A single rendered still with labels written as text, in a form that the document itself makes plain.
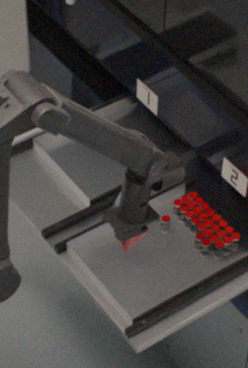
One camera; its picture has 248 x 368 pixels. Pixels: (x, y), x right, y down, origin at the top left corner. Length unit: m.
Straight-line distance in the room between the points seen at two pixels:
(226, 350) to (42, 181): 0.70
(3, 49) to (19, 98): 1.25
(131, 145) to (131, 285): 0.53
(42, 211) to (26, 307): 0.96
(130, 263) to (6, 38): 0.81
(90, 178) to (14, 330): 0.93
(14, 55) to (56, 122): 1.27
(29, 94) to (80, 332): 1.79
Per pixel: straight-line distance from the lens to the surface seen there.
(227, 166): 2.24
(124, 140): 1.72
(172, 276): 2.21
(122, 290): 2.18
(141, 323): 2.10
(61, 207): 2.35
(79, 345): 3.17
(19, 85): 1.51
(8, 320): 3.24
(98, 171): 2.43
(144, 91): 2.43
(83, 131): 1.62
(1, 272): 1.71
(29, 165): 2.45
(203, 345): 2.80
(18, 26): 2.73
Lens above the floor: 2.60
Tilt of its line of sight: 46 degrees down
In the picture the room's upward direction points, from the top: 1 degrees clockwise
